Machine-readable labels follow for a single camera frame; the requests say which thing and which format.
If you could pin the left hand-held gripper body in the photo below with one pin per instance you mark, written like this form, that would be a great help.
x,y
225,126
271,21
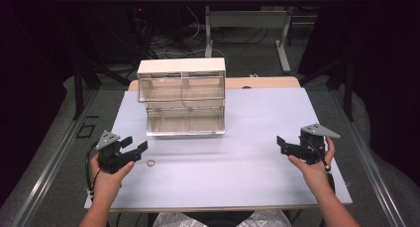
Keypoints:
x,y
110,157

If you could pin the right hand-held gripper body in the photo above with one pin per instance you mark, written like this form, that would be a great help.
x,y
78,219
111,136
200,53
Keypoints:
x,y
312,144

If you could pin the red rubber band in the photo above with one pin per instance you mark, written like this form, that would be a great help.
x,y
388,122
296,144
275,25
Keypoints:
x,y
147,163

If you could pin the clear plastic drawer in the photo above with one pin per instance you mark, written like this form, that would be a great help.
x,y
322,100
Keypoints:
x,y
181,88
186,121

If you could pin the clear plastic drawer organizer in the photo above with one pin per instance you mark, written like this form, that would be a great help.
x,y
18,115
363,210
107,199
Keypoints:
x,y
181,65

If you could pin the person's left hand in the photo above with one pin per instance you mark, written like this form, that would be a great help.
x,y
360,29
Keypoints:
x,y
107,182

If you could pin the person's right hand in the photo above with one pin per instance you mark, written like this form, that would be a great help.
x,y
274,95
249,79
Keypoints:
x,y
313,174

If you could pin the wooden table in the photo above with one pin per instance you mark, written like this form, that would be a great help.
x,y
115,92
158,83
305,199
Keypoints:
x,y
261,82

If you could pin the black metal stand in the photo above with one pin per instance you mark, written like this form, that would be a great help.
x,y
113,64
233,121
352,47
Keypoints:
x,y
348,88
78,88

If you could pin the person's patterned clothing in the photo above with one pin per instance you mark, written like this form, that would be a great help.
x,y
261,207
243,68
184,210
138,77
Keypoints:
x,y
178,220

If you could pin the power strip with red light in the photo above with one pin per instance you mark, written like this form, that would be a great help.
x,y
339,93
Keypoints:
x,y
138,19

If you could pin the white-legged desk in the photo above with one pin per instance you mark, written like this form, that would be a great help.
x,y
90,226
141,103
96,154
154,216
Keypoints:
x,y
247,19

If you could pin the aluminium floor rail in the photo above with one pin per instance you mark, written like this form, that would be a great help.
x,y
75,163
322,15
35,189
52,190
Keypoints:
x,y
49,161
366,161

